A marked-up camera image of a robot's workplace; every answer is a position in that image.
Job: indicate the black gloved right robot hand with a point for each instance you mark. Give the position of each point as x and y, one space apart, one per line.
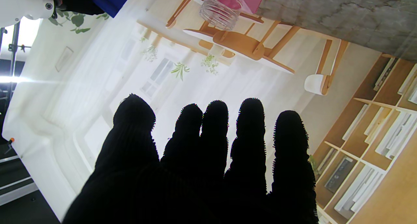
78 2

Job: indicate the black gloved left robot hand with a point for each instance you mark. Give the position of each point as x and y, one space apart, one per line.
195 191

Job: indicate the pink square jar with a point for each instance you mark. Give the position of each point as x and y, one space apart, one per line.
224 6

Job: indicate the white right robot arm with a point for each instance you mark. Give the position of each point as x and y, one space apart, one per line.
22 4

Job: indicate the plant in terracotta pot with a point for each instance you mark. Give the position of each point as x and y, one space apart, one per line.
150 53

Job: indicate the wooden chair with curved back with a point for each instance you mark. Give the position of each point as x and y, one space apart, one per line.
179 12

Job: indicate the trailing ivy plant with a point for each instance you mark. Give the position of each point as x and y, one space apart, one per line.
313 165

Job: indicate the green windowsill plant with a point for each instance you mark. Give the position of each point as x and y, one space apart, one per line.
180 70

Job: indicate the small plant on dining table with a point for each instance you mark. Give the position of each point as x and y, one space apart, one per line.
210 63

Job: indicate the wooden chair with slatted back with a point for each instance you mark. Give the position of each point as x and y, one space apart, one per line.
241 43

